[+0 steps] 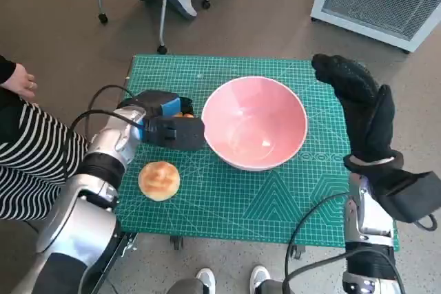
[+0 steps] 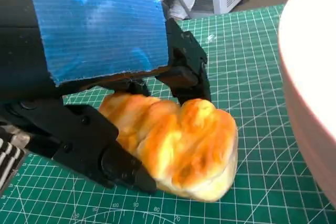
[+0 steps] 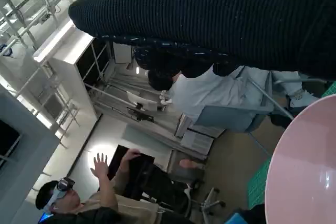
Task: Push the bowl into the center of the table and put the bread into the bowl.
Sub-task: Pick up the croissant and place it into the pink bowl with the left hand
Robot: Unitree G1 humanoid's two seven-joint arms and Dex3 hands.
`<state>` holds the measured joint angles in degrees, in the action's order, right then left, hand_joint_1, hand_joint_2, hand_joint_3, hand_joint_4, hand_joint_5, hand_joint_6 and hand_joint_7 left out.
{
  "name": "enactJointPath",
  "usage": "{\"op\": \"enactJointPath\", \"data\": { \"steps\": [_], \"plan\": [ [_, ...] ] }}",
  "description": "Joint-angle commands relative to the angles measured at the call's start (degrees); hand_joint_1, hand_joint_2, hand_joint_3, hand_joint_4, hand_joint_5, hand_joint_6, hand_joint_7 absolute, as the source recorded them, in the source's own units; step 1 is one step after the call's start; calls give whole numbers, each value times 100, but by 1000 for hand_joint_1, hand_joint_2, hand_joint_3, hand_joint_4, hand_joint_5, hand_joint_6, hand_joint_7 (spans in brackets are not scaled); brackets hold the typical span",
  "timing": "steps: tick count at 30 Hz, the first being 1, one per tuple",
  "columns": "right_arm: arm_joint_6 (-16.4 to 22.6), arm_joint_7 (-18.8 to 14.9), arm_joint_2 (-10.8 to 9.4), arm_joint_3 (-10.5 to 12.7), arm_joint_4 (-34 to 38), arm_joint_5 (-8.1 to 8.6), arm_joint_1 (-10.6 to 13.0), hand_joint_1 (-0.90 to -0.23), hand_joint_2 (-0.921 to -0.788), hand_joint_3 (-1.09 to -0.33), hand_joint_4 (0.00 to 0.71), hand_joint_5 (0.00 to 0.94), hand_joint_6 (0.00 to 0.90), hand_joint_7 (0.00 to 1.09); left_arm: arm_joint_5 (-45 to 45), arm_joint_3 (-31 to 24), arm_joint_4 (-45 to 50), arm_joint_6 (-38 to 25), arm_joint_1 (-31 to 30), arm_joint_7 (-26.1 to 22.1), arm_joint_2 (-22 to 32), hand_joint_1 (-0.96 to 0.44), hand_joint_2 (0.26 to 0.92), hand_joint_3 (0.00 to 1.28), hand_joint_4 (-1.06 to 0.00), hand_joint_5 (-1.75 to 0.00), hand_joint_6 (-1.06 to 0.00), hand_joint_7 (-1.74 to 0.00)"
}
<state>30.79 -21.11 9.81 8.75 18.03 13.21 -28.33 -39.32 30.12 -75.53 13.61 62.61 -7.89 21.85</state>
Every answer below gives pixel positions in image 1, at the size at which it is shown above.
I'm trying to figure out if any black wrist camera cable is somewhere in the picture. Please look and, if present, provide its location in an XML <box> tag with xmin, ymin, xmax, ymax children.
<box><xmin>88</xmin><ymin>83</ymin><xmax>141</xmax><ymax>114</ymax></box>
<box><xmin>284</xmin><ymin>192</ymin><xmax>351</xmax><ymax>294</ymax></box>

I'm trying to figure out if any black metal table frame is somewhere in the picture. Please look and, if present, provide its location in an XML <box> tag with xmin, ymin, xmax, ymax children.
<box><xmin>79</xmin><ymin>230</ymin><xmax>139</xmax><ymax>294</ymax></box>

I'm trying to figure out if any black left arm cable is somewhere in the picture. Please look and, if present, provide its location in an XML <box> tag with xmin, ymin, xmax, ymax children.
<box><xmin>61</xmin><ymin>109</ymin><xmax>142</xmax><ymax>185</ymax></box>

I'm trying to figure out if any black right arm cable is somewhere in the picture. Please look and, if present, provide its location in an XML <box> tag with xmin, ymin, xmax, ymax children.
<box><xmin>284</xmin><ymin>251</ymin><xmax>406</xmax><ymax>294</ymax></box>

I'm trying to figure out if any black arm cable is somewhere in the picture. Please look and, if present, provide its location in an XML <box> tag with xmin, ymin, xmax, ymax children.
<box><xmin>61</xmin><ymin>109</ymin><xmax>142</xmax><ymax>185</ymax></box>
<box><xmin>284</xmin><ymin>251</ymin><xmax>406</xmax><ymax>294</ymax></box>

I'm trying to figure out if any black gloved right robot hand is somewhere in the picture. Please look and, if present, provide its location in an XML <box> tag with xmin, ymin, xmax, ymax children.
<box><xmin>311</xmin><ymin>53</ymin><xmax>396</xmax><ymax>162</ymax></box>

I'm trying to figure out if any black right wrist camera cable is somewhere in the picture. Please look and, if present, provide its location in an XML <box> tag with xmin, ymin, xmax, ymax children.
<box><xmin>284</xmin><ymin>192</ymin><xmax>351</xmax><ymax>294</ymax></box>

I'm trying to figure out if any black left wrist camera cable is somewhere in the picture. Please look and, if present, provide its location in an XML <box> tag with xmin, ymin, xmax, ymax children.
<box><xmin>88</xmin><ymin>83</ymin><xmax>141</xmax><ymax>114</ymax></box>

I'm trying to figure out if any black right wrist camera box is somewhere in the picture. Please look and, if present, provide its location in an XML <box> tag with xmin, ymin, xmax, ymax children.
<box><xmin>371</xmin><ymin>169</ymin><xmax>441</xmax><ymax>224</ymax></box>

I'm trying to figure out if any person in striped clothing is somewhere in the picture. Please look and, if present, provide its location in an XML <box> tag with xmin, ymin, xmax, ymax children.
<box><xmin>0</xmin><ymin>54</ymin><xmax>92</xmax><ymax>221</ymax></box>

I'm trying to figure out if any pink bowl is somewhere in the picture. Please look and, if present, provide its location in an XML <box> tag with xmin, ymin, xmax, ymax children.
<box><xmin>201</xmin><ymin>76</ymin><xmax>309</xmax><ymax>172</ymax></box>

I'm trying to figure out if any person with white shoes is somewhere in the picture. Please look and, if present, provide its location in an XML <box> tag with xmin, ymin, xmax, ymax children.
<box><xmin>167</xmin><ymin>265</ymin><xmax>287</xmax><ymax>294</ymax></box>

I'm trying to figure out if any silver chair frame with castors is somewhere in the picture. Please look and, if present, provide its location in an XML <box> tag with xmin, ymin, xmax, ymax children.
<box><xmin>97</xmin><ymin>0</ymin><xmax>211</xmax><ymax>54</ymax></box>

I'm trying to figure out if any round toy bread bun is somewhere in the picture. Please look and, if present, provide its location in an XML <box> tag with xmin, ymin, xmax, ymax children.
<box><xmin>137</xmin><ymin>160</ymin><xmax>181</xmax><ymax>202</ymax></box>

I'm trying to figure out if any person's hand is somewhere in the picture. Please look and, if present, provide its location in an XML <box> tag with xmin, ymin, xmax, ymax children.
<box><xmin>0</xmin><ymin>63</ymin><xmax>37</xmax><ymax>98</ymax></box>

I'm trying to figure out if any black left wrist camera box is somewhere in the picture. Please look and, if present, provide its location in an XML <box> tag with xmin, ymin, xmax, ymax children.
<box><xmin>141</xmin><ymin>116</ymin><xmax>207</xmax><ymax>152</ymax></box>

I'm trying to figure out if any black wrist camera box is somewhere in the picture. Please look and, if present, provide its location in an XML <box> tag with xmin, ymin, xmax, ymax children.
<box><xmin>141</xmin><ymin>116</ymin><xmax>207</xmax><ymax>152</ymax></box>
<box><xmin>371</xmin><ymin>169</ymin><xmax>441</xmax><ymax>224</ymax></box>

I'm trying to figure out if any green cutting mat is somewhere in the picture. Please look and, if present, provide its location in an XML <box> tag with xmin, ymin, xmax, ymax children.
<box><xmin>115</xmin><ymin>53</ymin><xmax>400</xmax><ymax>253</ymax></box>

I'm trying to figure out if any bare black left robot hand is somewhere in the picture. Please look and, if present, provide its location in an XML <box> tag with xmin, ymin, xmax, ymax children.
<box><xmin>136</xmin><ymin>90</ymin><xmax>194</xmax><ymax>119</ymax></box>

